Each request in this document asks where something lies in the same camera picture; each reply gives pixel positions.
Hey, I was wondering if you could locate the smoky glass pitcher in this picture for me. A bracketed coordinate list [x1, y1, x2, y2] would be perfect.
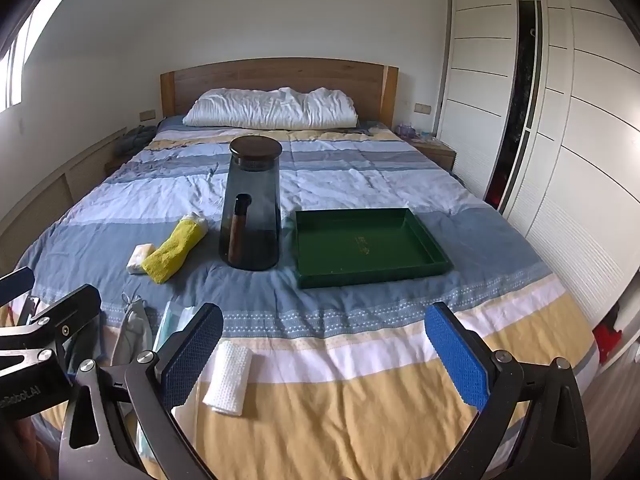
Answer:
[219, 136, 284, 272]

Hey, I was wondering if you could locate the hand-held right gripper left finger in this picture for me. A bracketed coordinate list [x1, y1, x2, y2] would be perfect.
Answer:
[59, 302, 224, 480]

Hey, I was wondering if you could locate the white wardrobe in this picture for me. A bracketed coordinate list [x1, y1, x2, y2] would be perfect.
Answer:
[432, 0, 640, 331]

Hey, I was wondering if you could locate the white waffle cloth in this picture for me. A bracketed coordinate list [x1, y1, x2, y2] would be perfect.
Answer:
[202, 340, 254, 417]

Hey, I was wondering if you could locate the dark knitted cloth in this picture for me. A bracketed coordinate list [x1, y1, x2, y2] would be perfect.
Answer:
[116, 125, 158, 157]

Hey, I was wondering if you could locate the red item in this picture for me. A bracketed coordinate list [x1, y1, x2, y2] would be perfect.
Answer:
[592, 322, 621, 366]

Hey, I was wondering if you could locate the clear zip bag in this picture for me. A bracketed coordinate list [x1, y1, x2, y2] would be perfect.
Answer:
[135, 301, 203, 466]

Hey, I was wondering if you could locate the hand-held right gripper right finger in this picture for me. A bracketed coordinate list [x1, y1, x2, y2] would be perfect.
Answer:
[424, 301, 591, 480]

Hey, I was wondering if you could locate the yellow towel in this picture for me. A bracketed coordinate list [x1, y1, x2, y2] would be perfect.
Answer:
[141, 211, 208, 285]

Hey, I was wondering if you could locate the wooden headboard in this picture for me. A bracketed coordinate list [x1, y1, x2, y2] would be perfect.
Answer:
[160, 57, 399, 133]

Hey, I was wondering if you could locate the wooden nightstand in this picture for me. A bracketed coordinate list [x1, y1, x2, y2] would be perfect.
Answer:
[407, 137, 457, 172]
[104, 152, 133, 176]

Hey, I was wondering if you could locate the grey face mask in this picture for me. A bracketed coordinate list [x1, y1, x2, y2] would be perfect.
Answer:
[109, 292, 153, 367]

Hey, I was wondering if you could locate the small white pack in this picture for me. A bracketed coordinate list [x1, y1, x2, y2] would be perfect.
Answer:
[126, 243, 155, 275]

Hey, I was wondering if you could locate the window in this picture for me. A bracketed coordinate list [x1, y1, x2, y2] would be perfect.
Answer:
[0, 7, 36, 111]

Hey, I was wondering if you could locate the white pillow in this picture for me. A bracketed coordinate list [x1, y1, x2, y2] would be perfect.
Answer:
[182, 87, 359, 129]

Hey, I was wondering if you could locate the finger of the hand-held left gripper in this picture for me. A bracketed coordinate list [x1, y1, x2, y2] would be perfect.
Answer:
[0, 266, 35, 306]
[0, 284, 102, 372]

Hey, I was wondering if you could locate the green tray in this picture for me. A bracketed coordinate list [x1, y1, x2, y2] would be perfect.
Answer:
[294, 207, 455, 290]

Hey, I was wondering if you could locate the bed with striped duvet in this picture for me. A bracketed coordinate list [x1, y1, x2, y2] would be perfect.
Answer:
[0, 115, 601, 480]

